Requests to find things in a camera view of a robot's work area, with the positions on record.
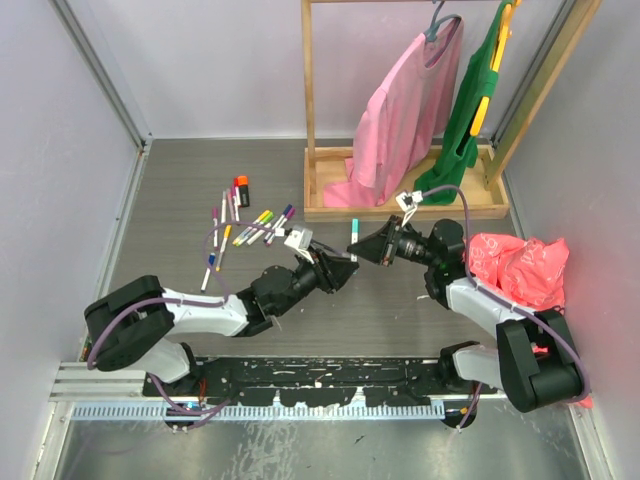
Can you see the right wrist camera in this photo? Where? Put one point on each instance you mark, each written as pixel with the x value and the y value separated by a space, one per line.
pixel 409 201

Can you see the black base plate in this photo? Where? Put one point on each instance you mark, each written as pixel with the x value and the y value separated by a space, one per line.
pixel 317 382

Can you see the blue cap white marker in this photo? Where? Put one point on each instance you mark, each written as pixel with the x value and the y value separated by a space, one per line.
pixel 285 210

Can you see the purple cap white marker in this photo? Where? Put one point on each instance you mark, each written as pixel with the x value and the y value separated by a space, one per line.
pixel 279 226

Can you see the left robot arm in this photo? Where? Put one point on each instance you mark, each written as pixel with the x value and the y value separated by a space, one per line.
pixel 133 327

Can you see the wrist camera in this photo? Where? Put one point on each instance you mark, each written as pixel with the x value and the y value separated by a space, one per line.
pixel 298 239
pixel 409 201

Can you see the white pen teal tip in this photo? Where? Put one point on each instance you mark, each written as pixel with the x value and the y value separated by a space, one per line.
pixel 354 236

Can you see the pink white pen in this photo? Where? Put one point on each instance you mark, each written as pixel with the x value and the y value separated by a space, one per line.
pixel 231 203

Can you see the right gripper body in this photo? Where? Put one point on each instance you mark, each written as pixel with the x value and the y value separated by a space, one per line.
pixel 410 245

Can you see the yellow hanger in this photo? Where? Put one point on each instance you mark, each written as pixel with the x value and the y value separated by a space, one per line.
pixel 495 44

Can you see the wooden clothes rack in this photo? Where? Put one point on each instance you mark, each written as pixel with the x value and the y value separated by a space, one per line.
pixel 483 191

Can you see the orange cap white pen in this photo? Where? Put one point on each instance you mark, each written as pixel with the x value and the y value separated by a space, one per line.
pixel 223 247

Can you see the white slotted cable duct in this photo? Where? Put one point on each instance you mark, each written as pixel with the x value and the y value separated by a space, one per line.
pixel 160 411

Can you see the green t-shirt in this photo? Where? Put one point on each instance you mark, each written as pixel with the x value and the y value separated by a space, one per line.
pixel 459 148

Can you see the yellow cap white marker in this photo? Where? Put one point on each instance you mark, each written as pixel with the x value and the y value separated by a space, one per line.
pixel 240 237

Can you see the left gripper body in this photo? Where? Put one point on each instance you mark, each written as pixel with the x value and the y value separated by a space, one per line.
pixel 310 275

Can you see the grey white pen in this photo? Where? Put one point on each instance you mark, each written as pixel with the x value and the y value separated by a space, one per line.
pixel 223 209

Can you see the magenta cap white pen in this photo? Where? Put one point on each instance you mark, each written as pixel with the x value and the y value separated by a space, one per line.
pixel 215 219

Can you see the red plastic bag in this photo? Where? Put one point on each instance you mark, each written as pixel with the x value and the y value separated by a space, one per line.
pixel 528 273

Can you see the blue band white pen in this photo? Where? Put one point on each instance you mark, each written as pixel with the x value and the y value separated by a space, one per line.
pixel 207 274

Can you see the dark purple pen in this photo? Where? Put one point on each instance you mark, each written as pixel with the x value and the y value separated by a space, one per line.
pixel 330 249

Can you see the pink t-shirt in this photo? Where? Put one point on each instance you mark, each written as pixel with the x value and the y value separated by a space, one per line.
pixel 410 107

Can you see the orange black highlighter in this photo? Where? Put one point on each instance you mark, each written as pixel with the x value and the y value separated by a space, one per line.
pixel 241 184

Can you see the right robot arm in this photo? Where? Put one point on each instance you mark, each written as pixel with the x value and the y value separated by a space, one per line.
pixel 534 361

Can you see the grey hanger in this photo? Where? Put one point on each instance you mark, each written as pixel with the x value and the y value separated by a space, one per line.
pixel 437 25

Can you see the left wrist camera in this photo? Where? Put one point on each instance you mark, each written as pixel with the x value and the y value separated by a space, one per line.
pixel 298 239

